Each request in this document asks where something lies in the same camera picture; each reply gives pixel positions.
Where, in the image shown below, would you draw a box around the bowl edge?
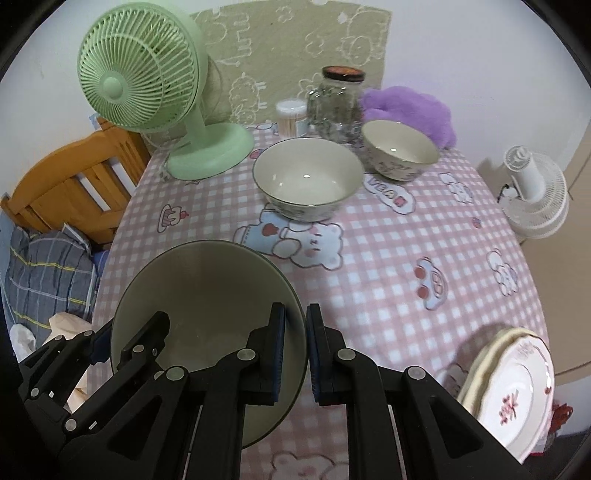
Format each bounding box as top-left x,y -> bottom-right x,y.
111,240 -> 308,447

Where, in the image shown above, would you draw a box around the cream plate yellow flowers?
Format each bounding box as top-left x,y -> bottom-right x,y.
457,327 -> 539,416

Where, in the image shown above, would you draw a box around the white plate red pattern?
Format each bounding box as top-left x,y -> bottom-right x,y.
474,337 -> 555,462

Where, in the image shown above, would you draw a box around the grey plaid cloth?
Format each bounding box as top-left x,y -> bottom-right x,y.
3,223 -> 99,342

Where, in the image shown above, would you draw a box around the middle floral ceramic bowl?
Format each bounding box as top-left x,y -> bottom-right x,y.
252,138 -> 365,222

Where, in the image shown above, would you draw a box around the floral ceramic bowl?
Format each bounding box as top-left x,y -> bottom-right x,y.
362,120 -> 441,182
252,138 -> 365,222

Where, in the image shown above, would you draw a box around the pink checkered tablecloth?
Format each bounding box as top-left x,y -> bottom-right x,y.
89,121 -> 553,480

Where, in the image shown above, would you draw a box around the red object on floor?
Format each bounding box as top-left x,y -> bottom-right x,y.
549,403 -> 574,434

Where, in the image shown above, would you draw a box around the wooden chair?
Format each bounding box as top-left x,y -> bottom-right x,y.
1,118 -> 150,245

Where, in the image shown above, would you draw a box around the far floral ceramic bowl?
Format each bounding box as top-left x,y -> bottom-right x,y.
362,120 -> 441,182

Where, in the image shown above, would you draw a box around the cotton swab container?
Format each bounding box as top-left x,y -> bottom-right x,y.
276,98 -> 308,139

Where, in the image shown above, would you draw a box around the glass jar dark lid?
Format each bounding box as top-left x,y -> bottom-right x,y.
308,65 -> 366,145

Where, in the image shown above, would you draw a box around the beige door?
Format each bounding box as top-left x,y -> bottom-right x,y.
522,132 -> 590,385

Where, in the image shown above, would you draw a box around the purple plush pillow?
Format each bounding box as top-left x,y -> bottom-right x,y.
361,86 -> 457,149

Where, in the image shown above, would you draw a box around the white floor fan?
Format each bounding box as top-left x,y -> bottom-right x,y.
498,146 -> 570,240

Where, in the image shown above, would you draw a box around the green desk fan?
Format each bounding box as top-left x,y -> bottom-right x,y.
77,1 -> 253,181

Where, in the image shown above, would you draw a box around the green patterned wall cloth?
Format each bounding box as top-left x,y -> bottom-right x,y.
191,1 -> 392,126

